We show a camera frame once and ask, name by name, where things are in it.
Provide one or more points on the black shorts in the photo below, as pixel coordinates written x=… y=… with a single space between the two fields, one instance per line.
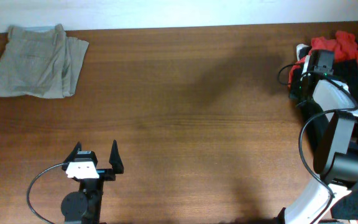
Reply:
x=346 y=71

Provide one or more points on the folded khaki shorts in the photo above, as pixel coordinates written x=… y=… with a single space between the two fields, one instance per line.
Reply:
x=41 y=61

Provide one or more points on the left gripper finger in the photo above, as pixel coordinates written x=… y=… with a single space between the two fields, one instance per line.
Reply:
x=71 y=156
x=115 y=159

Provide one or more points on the white garment under pile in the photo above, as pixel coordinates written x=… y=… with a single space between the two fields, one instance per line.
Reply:
x=302 y=50

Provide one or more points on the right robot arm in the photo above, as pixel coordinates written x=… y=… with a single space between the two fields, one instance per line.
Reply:
x=328 y=141

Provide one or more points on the red shirt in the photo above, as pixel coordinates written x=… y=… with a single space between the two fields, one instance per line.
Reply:
x=344 y=46

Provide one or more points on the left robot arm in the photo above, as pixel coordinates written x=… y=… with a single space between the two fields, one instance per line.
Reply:
x=84 y=205

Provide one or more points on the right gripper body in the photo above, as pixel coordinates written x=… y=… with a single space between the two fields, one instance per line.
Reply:
x=296 y=92

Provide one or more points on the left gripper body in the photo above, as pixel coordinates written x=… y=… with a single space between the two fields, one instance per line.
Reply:
x=106 y=174

